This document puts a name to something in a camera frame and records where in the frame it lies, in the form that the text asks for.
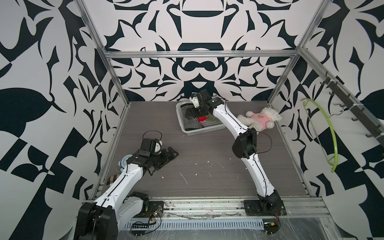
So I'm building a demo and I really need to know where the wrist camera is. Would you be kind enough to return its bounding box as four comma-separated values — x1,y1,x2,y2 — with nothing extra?
189,93,200,108
154,140,162,154

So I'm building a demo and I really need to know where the red knitted scarf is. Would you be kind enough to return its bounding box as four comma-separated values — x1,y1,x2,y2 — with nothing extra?
198,116,207,122

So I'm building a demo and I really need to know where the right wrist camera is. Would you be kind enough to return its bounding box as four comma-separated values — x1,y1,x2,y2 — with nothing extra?
189,93,200,108

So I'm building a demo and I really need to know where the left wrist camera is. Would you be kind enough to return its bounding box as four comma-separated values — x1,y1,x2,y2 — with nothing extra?
154,140,162,154

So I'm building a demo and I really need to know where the green knitted scarf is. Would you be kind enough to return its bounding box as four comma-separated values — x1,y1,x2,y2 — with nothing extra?
207,115,222,127

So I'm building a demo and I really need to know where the light blue alarm clock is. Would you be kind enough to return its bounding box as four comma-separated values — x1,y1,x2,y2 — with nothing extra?
118,155,133,172

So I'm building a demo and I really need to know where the white plastic basket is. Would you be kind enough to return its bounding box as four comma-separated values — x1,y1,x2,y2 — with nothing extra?
176,102,226,136

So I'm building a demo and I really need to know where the green clothes hanger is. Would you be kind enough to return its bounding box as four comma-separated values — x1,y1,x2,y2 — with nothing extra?
301,98,339,173

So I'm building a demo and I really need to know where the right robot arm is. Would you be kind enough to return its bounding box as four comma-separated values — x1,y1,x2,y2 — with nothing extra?
186,90,285,216

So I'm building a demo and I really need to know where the white teddy bear pink shirt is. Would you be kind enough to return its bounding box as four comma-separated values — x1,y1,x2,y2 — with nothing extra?
237,108,283,132

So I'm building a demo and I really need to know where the black white houndstooth scarf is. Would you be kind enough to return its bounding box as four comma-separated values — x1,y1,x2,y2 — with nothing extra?
181,103,203,131

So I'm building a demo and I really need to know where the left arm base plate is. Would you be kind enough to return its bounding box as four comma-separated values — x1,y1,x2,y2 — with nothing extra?
140,201,165,218

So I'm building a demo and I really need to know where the white slotted cable duct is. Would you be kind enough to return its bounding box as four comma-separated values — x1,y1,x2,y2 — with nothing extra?
122,219,265,231

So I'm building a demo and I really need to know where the black connector hub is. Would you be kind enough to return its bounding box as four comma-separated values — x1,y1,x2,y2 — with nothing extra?
130,222,151,231
264,222,280,236

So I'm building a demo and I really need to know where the grey wall hook rail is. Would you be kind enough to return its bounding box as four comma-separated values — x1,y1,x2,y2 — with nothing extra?
322,71,384,146

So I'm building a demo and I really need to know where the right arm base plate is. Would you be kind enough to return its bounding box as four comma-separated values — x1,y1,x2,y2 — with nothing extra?
244,200,287,217

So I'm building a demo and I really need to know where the black connector hub left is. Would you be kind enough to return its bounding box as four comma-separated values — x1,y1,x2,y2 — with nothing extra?
130,222,151,231

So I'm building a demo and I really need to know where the black connector hub right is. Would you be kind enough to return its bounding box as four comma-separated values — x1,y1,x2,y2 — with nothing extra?
264,222,280,236

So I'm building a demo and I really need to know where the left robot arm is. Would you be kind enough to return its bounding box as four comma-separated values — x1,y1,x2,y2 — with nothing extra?
74,138,179,240

